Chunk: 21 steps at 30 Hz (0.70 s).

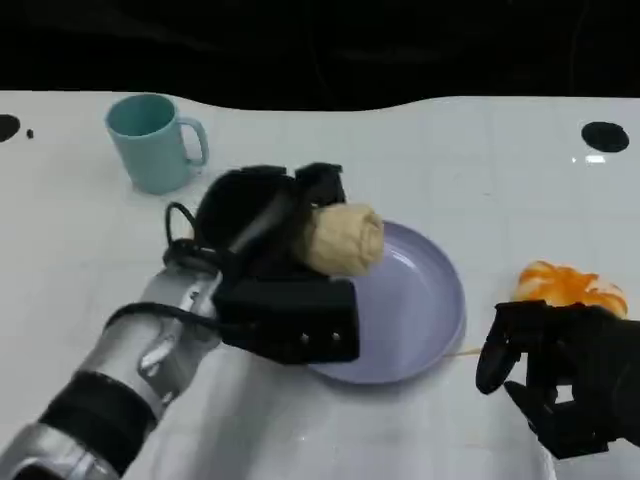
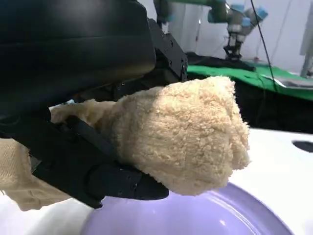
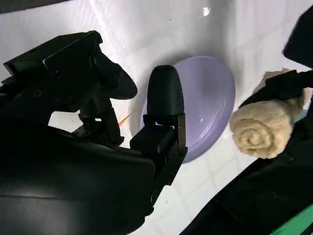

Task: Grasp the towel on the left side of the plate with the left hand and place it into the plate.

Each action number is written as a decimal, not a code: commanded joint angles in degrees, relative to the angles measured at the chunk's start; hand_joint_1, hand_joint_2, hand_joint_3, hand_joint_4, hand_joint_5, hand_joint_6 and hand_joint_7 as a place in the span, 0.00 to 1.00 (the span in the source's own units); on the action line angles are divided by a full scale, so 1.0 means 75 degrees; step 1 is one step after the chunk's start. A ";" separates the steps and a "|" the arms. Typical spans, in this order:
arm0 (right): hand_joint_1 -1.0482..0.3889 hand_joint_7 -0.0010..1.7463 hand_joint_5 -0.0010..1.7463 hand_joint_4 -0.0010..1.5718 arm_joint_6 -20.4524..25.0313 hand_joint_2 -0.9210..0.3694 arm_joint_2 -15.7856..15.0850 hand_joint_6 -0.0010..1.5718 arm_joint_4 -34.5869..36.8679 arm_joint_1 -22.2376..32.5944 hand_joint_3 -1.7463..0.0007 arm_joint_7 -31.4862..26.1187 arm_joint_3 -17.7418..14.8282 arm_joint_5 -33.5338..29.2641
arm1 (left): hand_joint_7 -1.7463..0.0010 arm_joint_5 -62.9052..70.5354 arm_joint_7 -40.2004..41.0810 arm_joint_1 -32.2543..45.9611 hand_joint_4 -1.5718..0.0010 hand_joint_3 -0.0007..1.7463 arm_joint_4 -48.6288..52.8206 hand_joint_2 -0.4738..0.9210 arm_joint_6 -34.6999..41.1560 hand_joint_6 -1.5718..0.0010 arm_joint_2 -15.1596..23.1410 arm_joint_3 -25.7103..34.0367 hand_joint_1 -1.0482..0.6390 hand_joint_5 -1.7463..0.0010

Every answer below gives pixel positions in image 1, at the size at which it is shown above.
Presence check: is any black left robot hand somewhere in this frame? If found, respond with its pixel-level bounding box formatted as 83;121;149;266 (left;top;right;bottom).
192;161;352;284

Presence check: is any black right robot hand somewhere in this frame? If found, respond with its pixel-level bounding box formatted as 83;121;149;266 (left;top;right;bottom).
475;299;640;459

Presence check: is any beige towel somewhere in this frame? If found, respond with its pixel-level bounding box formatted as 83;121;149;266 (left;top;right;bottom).
294;200;386;278

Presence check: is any orange and white bread roll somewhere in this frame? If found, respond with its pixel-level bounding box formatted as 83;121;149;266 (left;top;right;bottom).
514;259;629;318

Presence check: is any pale green mug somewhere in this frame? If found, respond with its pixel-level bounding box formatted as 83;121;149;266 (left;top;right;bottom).
103;92;210;196

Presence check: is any lilac plate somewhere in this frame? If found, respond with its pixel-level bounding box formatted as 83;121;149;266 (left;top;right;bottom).
305;220;467;386

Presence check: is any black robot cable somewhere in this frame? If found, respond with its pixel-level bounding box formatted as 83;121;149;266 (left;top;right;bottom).
106;301;224;335
161;200;227;272

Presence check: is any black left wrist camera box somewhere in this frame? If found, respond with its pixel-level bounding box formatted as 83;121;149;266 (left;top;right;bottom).
212;277;362;367

